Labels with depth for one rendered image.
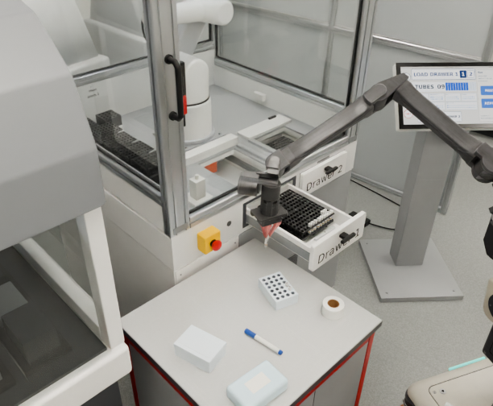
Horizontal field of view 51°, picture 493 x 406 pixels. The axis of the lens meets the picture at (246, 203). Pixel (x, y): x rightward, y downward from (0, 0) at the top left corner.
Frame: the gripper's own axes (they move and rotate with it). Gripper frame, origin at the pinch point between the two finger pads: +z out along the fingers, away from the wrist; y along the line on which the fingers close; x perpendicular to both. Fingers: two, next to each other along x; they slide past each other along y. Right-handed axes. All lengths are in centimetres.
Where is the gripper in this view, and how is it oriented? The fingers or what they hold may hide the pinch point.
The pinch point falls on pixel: (267, 234)
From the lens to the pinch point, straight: 165.8
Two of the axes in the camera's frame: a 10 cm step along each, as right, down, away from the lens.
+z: -0.5, 8.2, 5.7
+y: -8.8, 2.4, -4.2
